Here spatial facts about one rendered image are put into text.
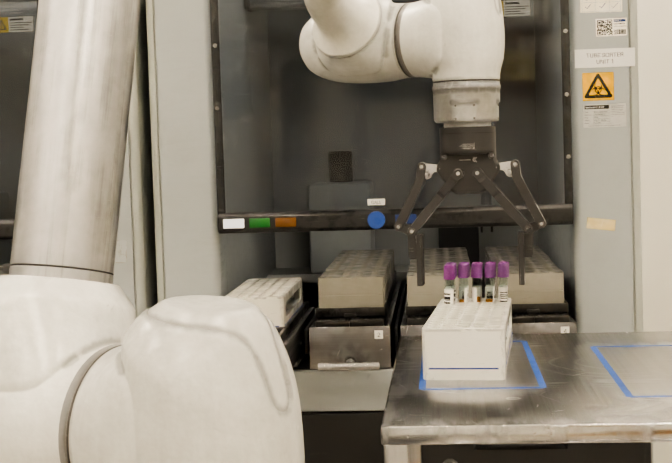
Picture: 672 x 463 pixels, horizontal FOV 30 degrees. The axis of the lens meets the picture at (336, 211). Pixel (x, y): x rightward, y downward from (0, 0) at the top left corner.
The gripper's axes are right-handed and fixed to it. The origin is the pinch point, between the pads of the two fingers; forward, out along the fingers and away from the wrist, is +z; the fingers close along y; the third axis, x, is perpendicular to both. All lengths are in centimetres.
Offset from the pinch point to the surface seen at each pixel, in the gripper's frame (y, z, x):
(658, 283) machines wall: 37, 20, 161
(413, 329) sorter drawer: -12.1, 12.5, 35.9
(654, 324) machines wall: 36, 30, 161
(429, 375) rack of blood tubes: -4.1, 10.1, -18.5
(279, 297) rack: -33.0, 6.1, 29.1
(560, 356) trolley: 11.6, 10.6, -2.0
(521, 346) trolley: 6.3, 10.6, 6.2
